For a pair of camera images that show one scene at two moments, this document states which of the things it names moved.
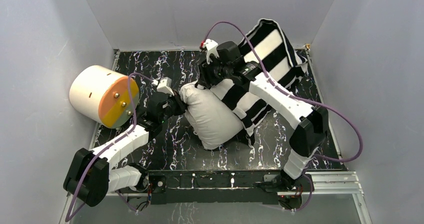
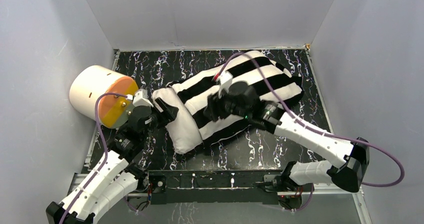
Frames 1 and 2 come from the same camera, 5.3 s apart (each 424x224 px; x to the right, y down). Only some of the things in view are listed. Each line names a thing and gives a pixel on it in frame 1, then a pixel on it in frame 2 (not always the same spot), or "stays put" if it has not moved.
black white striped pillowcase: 267,44 -> 270,80
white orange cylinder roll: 102,95 stays put
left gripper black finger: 178,107 -> 169,113
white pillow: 212,121 -> 184,132
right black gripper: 205,73 -> 214,101
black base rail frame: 218,187 stays put
